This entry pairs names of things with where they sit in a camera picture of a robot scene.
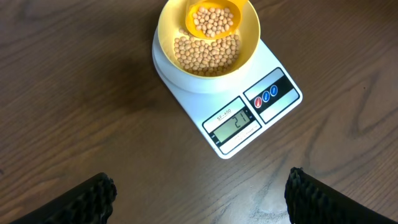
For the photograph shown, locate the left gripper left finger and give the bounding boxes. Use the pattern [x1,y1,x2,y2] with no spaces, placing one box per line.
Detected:
[12,172,118,224]

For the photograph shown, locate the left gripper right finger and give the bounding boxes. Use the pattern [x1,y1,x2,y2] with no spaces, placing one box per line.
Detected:
[284,167,397,224]

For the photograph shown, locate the soybeans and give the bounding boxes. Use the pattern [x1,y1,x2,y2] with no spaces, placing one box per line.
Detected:
[192,6,234,38]
[173,29,241,77]

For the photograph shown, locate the yellow measuring scoop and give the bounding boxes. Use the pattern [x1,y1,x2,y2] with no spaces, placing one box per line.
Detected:
[185,0,248,39]

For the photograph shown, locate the white digital kitchen scale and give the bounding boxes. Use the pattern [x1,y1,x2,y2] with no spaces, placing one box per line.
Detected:
[152,34,303,159]

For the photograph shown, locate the soybeans in bowl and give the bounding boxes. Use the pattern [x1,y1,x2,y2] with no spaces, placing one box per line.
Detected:
[173,29,241,77]

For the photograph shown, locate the yellow plastic bowl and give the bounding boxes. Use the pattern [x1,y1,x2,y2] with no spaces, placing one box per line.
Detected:
[157,0,261,80]

